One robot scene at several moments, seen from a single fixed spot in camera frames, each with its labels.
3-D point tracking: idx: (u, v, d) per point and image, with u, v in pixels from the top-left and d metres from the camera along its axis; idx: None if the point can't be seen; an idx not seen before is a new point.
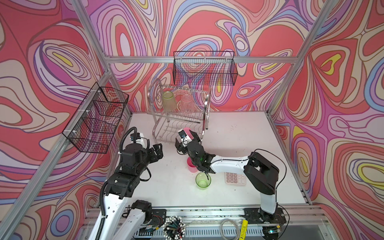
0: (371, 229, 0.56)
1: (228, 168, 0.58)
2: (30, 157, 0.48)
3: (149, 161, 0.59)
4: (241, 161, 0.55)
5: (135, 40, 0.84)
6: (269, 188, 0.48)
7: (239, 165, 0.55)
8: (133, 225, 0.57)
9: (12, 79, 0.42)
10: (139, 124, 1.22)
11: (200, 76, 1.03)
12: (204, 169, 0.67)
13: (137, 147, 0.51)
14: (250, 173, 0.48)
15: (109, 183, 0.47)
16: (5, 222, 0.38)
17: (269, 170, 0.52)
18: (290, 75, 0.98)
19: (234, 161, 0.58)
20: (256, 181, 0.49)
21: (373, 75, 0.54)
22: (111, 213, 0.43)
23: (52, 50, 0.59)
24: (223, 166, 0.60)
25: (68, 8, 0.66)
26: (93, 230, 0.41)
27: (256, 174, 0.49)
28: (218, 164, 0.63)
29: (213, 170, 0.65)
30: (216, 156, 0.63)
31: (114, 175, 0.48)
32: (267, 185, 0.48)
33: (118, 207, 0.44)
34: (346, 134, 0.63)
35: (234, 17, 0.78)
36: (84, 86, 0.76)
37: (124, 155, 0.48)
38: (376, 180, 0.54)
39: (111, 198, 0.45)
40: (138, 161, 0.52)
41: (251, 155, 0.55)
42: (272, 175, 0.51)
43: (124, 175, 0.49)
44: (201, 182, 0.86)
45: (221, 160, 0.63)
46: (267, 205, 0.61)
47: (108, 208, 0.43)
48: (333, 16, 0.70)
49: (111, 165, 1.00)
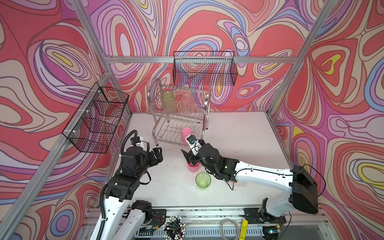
0: (371, 230, 0.56)
1: (262, 180, 0.49)
2: (30, 157, 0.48)
3: (149, 165, 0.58)
4: (282, 176, 0.47)
5: (136, 40, 0.84)
6: (314, 208, 0.42)
7: (280, 181, 0.46)
8: (133, 226, 0.57)
9: (12, 79, 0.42)
10: (139, 124, 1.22)
11: (200, 76, 1.03)
12: (224, 176, 0.56)
13: (138, 149, 0.52)
14: (298, 192, 0.41)
15: (109, 186, 0.47)
16: (5, 221, 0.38)
17: (311, 186, 0.47)
18: (290, 75, 0.98)
19: (272, 174, 0.48)
20: (301, 201, 0.43)
21: (373, 75, 0.54)
22: (111, 215, 0.43)
23: (52, 50, 0.59)
24: (254, 177, 0.50)
25: (68, 8, 0.66)
26: (94, 232, 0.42)
27: (306, 195, 0.41)
28: (247, 174, 0.52)
29: (234, 178, 0.55)
30: (241, 163, 0.56)
31: (114, 177, 0.49)
32: (314, 206, 0.42)
33: (118, 209, 0.44)
34: (346, 134, 0.63)
35: (234, 17, 0.78)
36: (84, 86, 0.76)
37: (125, 157, 0.49)
38: (375, 180, 0.54)
39: (112, 200, 0.45)
40: (139, 163, 0.53)
41: (294, 169, 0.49)
42: (316, 191, 0.46)
43: (124, 177, 0.49)
44: (201, 182, 0.86)
45: (252, 169, 0.52)
46: (275, 209, 0.60)
47: (108, 210, 0.44)
48: (333, 16, 0.70)
49: (111, 165, 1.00)
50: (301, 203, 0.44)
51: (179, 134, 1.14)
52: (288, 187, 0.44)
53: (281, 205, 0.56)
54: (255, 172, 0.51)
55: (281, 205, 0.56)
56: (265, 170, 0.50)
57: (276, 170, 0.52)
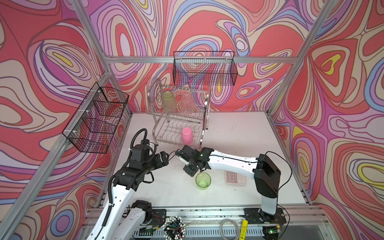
0: (371, 229, 0.56)
1: (232, 167, 0.53)
2: (30, 157, 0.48)
3: (153, 167, 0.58)
4: (248, 163, 0.51)
5: (135, 40, 0.84)
6: (274, 192, 0.47)
7: (245, 167, 0.50)
8: (133, 223, 0.57)
9: (12, 79, 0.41)
10: (139, 124, 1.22)
11: (200, 76, 1.03)
12: (198, 164, 0.60)
13: (146, 145, 0.57)
14: (259, 177, 0.45)
15: (116, 176, 0.50)
16: (6, 221, 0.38)
17: (273, 173, 0.51)
18: (290, 75, 0.98)
19: (240, 161, 0.52)
20: (262, 184, 0.47)
21: (373, 75, 0.54)
22: (118, 202, 0.45)
23: (53, 50, 0.59)
24: (225, 165, 0.55)
25: (68, 8, 0.66)
26: (100, 216, 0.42)
27: (265, 178, 0.46)
28: (219, 161, 0.56)
29: (209, 165, 0.59)
30: (215, 152, 0.60)
31: (121, 169, 0.52)
32: (274, 191, 0.47)
33: (125, 196, 0.47)
34: (346, 134, 0.63)
35: (233, 17, 0.78)
36: (84, 86, 0.76)
37: (134, 150, 0.54)
38: (375, 180, 0.54)
39: (119, 188, 0.48)
40: (145, 158, 0.57)
41: (258, 157, 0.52)
42: (278, 178, 0.50)
43: (131, 169, 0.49)
44: (201, 182, 0.86)
45: (223, 157, 0.57)
46: (269, 206, 0.60)
47: (115, 197, 0.46)
48: (333, 16, 0.70)
49: (111, 165, 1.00)
50: (261, 187, 0.48)
51: (179, 134, 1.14)
52: (252, 173, 0.48)
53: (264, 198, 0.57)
54: (226, 159, 0.55)
55: (266, 199, 0.57)
56: (235, 158, 0.55)
57: (244, 158, 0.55)
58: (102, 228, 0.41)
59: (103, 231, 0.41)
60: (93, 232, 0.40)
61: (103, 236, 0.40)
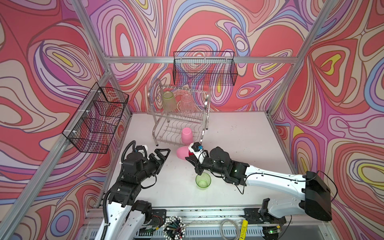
0: (371, 229, 0.56)
1: (274, 185, 0.48)
2: (30, 157, 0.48)
3: (155, 169, 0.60)
4: (295, 182, 0.46)
5: (135, 40, 0.84)
6: (328, 215, 0.41)
7: (292, 186, 0.45)
8: (132, 228, 0.58)
9: (12, 79, 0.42)
10: (139, 124, 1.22)
11: (200, 76, 1.03)
12: (234, 180, 0.56)
13: (138, 156, 0.53)
14: (313, 200, 0.40)
15: (112, 192, 0.49)
16: (6, 221, 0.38)
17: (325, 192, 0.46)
18: (290, 75, 0.98)
19: (284, 179, 0.48)
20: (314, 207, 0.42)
21: (373, 75, 0.54)
22: (114, 221, 0.45)
23: (53, 50, 0.59)
24: (266, 182, 0.50)
25: (68, 8, 0.66)
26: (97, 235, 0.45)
27: (319, 200, 0.40)
28: (257, 178, 0.52)
29: (244, 182, 0.55)
30: (251, 167, 0.56)
31: (116, 184, 0.50)
32: (328, 214, 0.41)
33: (121, 214, 0.46)
34: (346, 134, 0.63)
35: (234, 17, 0.78)
36: (84, 86, 0.76)
37: (125, 164, 0.50)
38: (375, 180, 0.54)
39: (114, 205, 0.47)
40: (140, 170, 0.54)
41: (306, 175, 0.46)
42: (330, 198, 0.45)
43: (127, 183, 0.51)
44: (201, 182, 0.86)
45: (262, 174, 0.52)
46: (279, 211, 0.59)
47: (111, 215, 0.45)
48: (333, 16, 0.70)
49: (111, 165, 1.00)
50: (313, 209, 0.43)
51: (179, 134, 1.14)
52: (301, 193, 0.43)
53: (287, 208, 0.55)
54: (266, 176, 0.51)
55: (287, 207, 0.55)
56: (277, 175, 0.50)
57: (288, 175, 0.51)
58: None
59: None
60: None
61: None
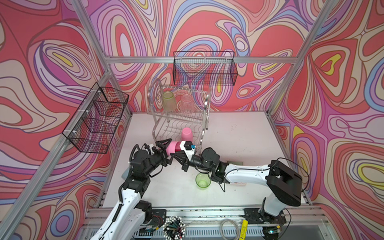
0: (371, 229, 0.56)
1: (247, 178, 0.54)
2: (30, 157, 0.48)
3: (160, 162, 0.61)
4: (261, 171, 0.51)
5: (135, 40, 0.84)
6: (294, 199, 0.44)
7: (259, 176, 0.50)
8: (134, 224, 0.58)
9: (12, 79, 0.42)
10: (139, 124, 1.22)
11: (200, 76, 1.03)
12: (217, 179, 0.62)
13: (144, 154, 0.58)
14: (274, 184, 0.44)
15: (126, 181, 0.57)
16: (5, 222, 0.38)
17: (292, 179, 0.48)
18: (290, 74, 0.98)
19: (253, 170, 0.53)
20: (280, 192, 0.45)
21: (373, 75, 0.54)
22: (127, 203, 0.51)
23: (53, 50, 0.59)
24: (241, 176, 0.55)
25: (68, 8, 0.66)
26: (110, 214, 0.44)
27: (280, 184, 0.45)
28: (233, 173, 0.58)
29: (227, 180, 0.61)
30: (230, 164, 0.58)
31: (129, 176, 0.60)
32: (294, 197, 0.44)
33: (134, 198, 0.52)
34: (346, 134, 0.64)
35: (233, 17, 0.78)
36: (84, 86, 0.76)
37: (133, 164, 0.55)
38: (376, 180, 0.54)
39: (129, 190, 0.54)
40: (147, 166, 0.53)
41: (271, 164, 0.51)
42: (297, 184, 0.47)
43: (138, 177, 0.60)
44: (201, 182, 0.86)
45: (237, 169, 0.58)
46: (271, 208, 0.61)
47: (125, 198, 0.52)
48: (333, 16, 0.70)
49: (111, 165, 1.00)
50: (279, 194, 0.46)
51: (179, 134, 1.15)
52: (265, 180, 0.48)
53: (274, 203, 0.56)
54: (241, 171, 0.56)
55: (274, 202, 0.56)
56: (248, 168, 0.55)
57: (257, 167, 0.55)
58: (111, 223, 0.45)
59: (111, 226, 0.45)
60: (102, 227, 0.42)
61: (111, 231, 0.44)
